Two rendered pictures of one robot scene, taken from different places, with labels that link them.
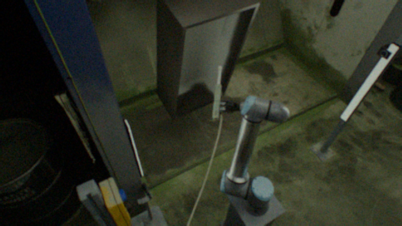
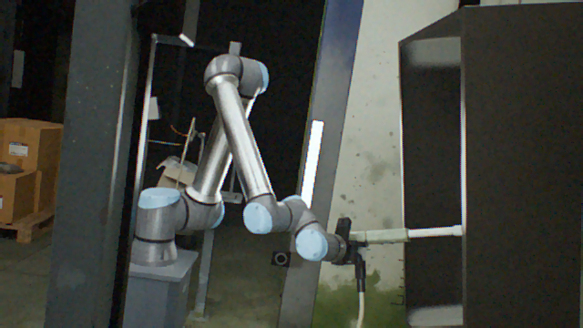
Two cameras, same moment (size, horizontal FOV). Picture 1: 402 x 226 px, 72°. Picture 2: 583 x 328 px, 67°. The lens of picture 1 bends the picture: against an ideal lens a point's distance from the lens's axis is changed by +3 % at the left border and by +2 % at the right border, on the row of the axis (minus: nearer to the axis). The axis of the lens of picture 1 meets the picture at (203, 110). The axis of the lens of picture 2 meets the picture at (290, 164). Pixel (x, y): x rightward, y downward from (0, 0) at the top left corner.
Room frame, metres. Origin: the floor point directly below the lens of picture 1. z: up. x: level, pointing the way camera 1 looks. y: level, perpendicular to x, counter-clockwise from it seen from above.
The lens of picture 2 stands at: (2.04, -1.62, 1.26)
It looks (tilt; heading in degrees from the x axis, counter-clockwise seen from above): 6 degrees down; 121
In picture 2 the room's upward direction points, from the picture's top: 9 degrees clockwise
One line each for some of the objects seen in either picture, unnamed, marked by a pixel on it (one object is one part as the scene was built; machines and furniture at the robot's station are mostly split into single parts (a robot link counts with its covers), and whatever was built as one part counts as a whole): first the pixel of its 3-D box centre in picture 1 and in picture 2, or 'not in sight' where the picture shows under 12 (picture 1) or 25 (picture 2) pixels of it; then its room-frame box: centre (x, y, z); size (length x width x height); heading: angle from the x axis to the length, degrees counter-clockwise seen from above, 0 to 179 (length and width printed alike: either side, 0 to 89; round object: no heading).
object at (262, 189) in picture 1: (259, 191); (159, 211); (0.78, -0.41, 0.83); 0.17 x 0.15 x 0.18; 75
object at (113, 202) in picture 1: (116, 205); not in sight; (0.41, 0.34, 1.42); 0.12 x 0.06 x 0.26; 32
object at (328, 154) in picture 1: (322, 150); not in sight; (1.66, -1.34, 0.01); 0.20 x 0.20 x 0.01; 32
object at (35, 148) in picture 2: not in sight; (33, 146); (-1.87, 0.55, 0.69); 0.38 x 0.29 x 0.36; 124
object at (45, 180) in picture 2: not in sight; (30, 186); (-1.88, 0.56, 0.33); 0.38 x 0.29 x 0.36; 132
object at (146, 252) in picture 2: (257, 199); (153, 246); (0.77, -0.41, 0.69); 0.19 x 0.19 x 0.10
